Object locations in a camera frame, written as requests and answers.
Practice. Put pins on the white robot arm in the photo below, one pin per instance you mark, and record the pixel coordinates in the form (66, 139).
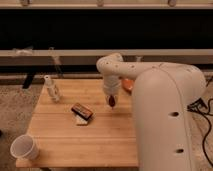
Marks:
(160, 96)

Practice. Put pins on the white plastic bottle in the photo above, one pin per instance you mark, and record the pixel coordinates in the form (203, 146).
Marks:
(52, 89)

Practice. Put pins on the orange ceramic bowl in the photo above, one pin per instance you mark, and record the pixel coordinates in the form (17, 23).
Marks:
(127, 85)

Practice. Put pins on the white paper cup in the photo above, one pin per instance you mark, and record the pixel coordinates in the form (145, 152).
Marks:
(24, 147)

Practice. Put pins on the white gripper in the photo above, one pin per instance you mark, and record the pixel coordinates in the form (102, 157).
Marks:
(111, 91)

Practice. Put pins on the black table leg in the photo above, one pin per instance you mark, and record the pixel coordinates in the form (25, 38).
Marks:
(28, 80)

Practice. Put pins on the brown chocolate bar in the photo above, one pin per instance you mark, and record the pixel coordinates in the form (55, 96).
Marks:
(82, 111)

